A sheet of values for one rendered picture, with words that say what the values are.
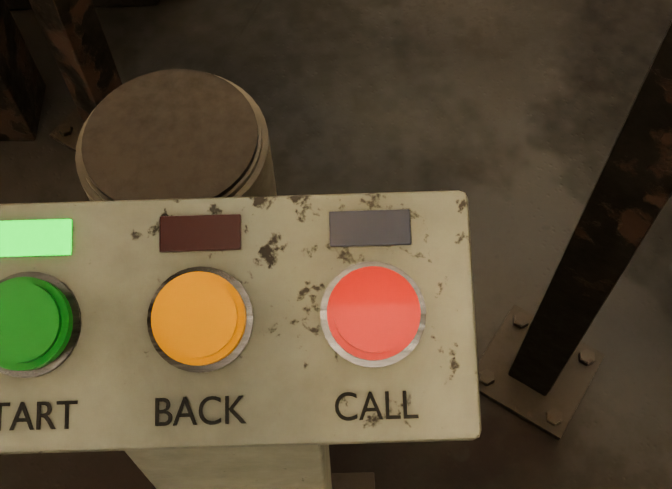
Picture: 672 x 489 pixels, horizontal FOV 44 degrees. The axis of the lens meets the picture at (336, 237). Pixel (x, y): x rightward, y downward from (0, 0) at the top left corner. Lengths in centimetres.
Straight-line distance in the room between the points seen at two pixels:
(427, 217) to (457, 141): 80
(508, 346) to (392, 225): 66
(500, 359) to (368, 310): 66
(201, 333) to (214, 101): 22
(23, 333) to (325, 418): 13
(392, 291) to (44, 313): 15
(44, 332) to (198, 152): 18
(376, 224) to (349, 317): 4
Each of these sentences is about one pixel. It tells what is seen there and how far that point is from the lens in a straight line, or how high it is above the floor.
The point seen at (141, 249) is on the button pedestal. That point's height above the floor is 61.
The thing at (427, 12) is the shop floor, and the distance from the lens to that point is 132.
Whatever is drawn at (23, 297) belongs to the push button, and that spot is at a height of 61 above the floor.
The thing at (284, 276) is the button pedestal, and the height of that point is 61.
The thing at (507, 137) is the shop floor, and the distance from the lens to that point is 118.
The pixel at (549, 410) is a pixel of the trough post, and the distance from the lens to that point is 99.
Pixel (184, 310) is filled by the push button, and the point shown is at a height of 61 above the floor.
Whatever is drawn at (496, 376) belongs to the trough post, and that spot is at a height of 1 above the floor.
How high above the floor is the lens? 93
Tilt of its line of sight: 60 degrees down
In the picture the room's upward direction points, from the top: 2 degrees counter-clockwise
